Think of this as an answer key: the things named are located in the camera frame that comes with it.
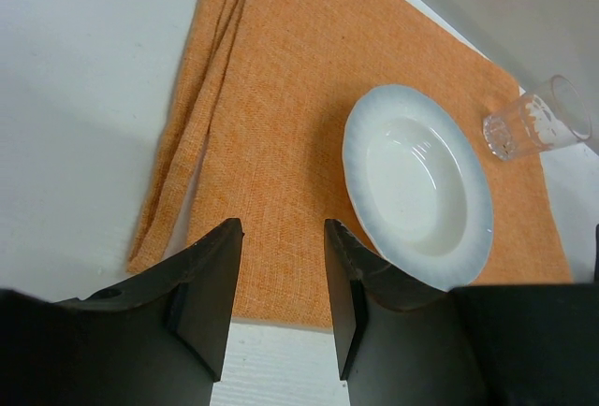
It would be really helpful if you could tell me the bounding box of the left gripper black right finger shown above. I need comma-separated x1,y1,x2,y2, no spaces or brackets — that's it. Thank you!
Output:
324,219,598,405

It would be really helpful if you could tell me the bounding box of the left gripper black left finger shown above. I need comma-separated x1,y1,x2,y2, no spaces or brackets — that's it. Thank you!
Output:
1,218,243,405

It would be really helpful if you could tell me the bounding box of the white paper plate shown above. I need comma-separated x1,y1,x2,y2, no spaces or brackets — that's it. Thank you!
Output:
342,84,493,291

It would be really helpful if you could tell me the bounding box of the clear plastic cup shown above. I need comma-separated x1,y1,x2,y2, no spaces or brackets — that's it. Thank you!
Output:
482,75,592,161

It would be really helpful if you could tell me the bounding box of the orange cloth napkin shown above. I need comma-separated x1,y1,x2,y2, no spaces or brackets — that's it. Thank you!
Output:
127,0,572,327

